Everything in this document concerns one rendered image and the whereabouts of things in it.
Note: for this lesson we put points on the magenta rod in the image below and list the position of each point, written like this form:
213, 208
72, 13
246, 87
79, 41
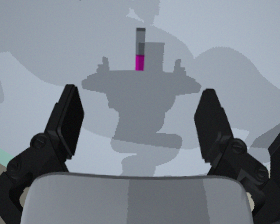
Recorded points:
139, 63

